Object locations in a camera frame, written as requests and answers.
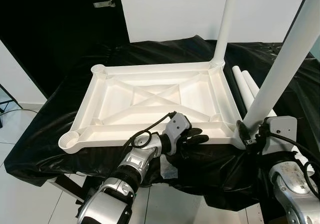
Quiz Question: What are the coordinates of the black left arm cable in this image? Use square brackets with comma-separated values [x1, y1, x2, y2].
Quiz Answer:
[117, 112, 177, 157]

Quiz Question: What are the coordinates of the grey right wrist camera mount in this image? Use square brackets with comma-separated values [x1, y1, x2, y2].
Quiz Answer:
[259, 116, 299, 157]

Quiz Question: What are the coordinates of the black wall pillar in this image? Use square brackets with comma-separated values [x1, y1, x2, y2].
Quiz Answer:
[284, 0, 316, 44]

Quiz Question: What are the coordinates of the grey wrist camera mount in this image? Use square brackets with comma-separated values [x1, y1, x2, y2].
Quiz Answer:
[259, 116, 299, 157]
[164, 113, 193, 155]

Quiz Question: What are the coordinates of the black tripod stand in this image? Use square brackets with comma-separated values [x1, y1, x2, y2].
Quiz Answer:
[0, 84, 22, 130]

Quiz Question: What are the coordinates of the black plastic cover sheet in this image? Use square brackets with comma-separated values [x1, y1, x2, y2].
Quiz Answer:
[4, 34, 320, 212]

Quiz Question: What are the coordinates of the teal glass panel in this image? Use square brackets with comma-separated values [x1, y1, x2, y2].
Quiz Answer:
[310, 34, 320, 60]

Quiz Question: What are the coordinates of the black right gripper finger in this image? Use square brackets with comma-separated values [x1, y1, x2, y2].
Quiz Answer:
[236, 121, 252, 143]

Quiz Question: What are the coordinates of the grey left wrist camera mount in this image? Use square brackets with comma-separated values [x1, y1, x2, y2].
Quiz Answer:
[164, 113, 193, 155]

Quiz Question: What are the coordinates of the black door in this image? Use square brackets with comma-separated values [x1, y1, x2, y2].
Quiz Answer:
[0, 0, 131, 98]

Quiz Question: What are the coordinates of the silver door handle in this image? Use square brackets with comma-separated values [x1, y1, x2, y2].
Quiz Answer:
[93, 0, 117, 8]

